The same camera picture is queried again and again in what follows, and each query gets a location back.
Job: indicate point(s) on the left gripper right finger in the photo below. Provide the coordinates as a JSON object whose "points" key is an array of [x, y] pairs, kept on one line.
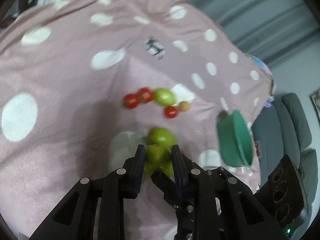
{"points": [[214, 204]]}

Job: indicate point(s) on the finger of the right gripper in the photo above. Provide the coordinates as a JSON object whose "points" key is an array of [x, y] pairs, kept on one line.
{"points": [[172, 192]]}

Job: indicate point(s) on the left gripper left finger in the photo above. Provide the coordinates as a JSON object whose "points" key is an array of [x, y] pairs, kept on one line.
{"points": [[94, 209]]}

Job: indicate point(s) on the green fruit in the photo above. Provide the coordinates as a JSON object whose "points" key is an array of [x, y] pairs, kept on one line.
{"points": [[164, 97], [162, 136], [158, 159]]}

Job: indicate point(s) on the green plastic bowl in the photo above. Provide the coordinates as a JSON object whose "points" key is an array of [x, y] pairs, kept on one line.
{"points": [[236, 146]]}

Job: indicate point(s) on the red tomato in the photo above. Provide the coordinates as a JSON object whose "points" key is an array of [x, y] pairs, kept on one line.
{"points": [[171, 112], [145, 95], [131, 101]]}

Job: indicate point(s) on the tan longan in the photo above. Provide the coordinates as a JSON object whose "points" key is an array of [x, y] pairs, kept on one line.
{"points": [[184, 106]]}

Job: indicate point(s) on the grey sofa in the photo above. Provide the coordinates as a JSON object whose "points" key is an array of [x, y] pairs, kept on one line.
{"points": [[283, 129]]}

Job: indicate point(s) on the grey curtain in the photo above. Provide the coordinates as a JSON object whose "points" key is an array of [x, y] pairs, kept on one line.
{"points": [[271, 30]]}

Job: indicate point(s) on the wall picture frame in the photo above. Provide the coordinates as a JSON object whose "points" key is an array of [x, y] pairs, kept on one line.
{"points": [[315, 98]]}

